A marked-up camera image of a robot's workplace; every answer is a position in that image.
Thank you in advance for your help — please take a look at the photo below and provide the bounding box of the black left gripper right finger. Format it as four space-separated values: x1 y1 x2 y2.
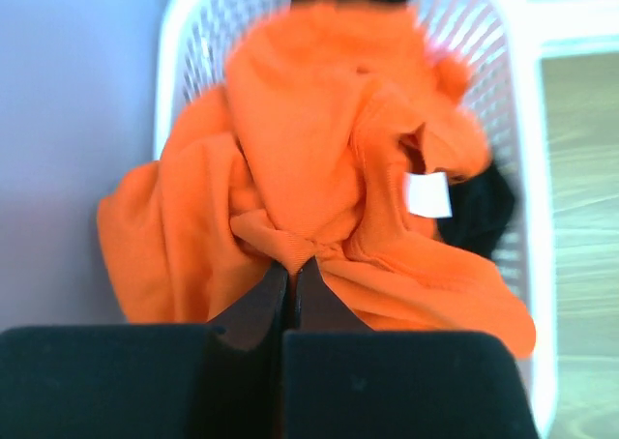
282 259 539 438

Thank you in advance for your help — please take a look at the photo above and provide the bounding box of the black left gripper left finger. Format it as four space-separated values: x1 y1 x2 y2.
1 264 288 438

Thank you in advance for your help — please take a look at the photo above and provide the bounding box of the orange t shirt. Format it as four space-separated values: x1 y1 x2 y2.
98 0 536 358

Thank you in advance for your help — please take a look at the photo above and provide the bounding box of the black t shirt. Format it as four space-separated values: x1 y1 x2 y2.
293 0 516 259

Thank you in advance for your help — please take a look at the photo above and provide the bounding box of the white plastic laundry basket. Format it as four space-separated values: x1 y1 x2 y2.
153 0 558 437

